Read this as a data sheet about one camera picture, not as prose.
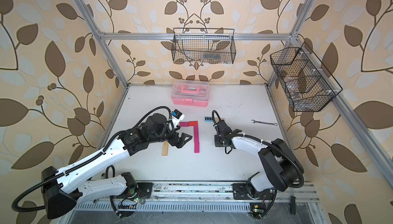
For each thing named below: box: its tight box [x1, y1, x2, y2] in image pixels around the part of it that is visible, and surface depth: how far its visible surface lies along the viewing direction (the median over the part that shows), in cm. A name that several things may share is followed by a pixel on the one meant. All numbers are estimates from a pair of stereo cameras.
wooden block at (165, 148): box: [161, 141, 169, 156], surface depth 90 cm
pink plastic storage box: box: [171, 79, 210, 107], surface depth 105 cm
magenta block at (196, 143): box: [193, 129, 201, 147], surface depth 93 cm
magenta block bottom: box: [193, 139, 200, 154], surface depth 91 cm
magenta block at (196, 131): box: [193, 124, 200, 138], surface depth 97 cm
